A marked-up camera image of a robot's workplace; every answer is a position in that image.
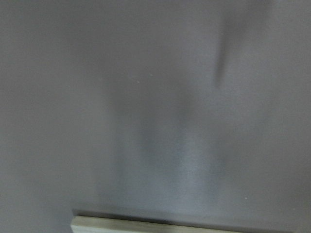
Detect wooden cutting board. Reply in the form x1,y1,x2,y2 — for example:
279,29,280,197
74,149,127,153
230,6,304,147
70,215,248,233

